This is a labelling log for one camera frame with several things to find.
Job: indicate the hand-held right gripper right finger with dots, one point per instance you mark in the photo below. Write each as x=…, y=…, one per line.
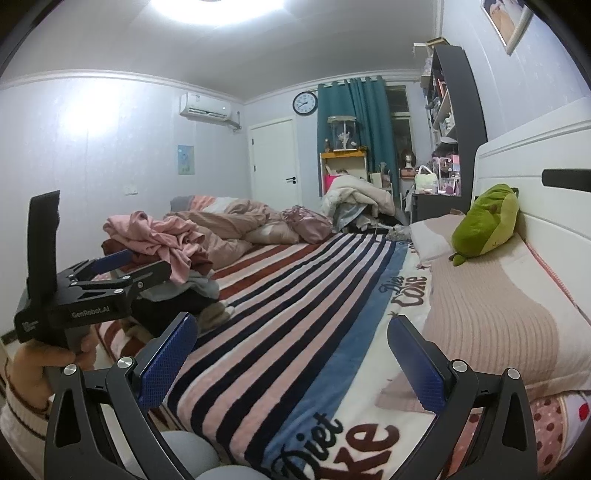
x=415, y=364

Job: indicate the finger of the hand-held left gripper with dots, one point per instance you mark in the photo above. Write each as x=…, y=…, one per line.
x=111, y=261
x=147, y=273

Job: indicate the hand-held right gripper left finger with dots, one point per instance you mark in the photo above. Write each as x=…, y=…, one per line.
x=166, y=360

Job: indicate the reddish pink garment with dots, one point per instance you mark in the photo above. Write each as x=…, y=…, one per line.
x=152, y=235

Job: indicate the person's left forearm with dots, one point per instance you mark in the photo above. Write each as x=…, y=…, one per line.
x=18, y=434

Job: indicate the person's left hand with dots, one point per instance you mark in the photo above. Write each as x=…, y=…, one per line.
x=37, y=374

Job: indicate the black garment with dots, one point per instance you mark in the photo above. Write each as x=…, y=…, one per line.
x=184, y=304

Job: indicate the light grey garment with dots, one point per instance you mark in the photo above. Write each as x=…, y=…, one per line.
x=203, y=286

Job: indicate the tan garment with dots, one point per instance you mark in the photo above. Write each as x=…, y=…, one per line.
x=219, y=316

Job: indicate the grey pillow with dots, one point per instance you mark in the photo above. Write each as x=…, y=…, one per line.
x=181, y=204

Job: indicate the large beige ribbed pillow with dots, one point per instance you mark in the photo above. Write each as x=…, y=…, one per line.
x=485, y=323

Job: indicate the pale grey rounded object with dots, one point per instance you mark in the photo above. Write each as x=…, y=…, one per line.
x=189, y=454

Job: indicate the pink striped duvet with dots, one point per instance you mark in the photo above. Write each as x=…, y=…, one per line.
x=231, y=221

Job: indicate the small beige pillow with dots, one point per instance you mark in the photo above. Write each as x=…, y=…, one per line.
x=429, y=240

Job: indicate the striped blanket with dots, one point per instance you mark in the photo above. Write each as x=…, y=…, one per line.
x=295, y=323

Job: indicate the clear plastic bag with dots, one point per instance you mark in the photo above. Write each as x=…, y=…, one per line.
x=399, y=234

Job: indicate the dark grey desk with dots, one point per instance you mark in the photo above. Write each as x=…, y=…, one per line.
x=438, y=207

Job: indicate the green plush toy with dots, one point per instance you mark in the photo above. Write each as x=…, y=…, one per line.
x=487, y=221

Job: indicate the pink satin bag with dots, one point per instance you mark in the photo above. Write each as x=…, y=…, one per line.
x=307, y=226

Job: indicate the white door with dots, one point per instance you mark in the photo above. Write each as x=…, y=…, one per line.
x=272, y=157

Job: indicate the air conditioner pipe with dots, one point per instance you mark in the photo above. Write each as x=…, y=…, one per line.
x=236, y=122

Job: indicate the cream comforter pile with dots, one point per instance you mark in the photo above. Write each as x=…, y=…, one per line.
x=358, y=198

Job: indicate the white air conditioner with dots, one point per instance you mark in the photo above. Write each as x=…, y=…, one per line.
x=205, y=107

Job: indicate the white handbag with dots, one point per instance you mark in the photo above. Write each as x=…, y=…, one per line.
x=425, y=181

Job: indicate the pink trinkets group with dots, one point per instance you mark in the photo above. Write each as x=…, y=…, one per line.
x=447, y=173

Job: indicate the magenta shopping bag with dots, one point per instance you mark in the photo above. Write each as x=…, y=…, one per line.
x=330, y=183

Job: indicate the wig mannequin head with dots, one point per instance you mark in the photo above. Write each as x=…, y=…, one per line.
x=407, y=161

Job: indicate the yellow shelf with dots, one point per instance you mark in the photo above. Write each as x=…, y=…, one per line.
x=344, y=156

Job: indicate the glass display case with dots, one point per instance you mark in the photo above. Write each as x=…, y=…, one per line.
x=342, y=134

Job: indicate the teal curtain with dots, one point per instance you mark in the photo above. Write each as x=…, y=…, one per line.
x=355, y=120

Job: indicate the white bed headboard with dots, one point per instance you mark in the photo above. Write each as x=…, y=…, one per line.
x=554, y=152

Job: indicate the window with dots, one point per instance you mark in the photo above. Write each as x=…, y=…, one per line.
x=399, y=106

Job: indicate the ceiling lamp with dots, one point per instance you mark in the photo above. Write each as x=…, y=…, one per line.
x=217, y=5

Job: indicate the dark grey bookshelf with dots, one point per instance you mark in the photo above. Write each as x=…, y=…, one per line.
x=466, y=92

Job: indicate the small wall poster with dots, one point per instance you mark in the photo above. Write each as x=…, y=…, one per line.
x=186, y=160

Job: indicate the round wall clock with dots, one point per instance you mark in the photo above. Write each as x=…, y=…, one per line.
x=304, y=102

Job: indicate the framed wall picture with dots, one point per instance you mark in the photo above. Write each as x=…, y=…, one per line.
x=508, y=23

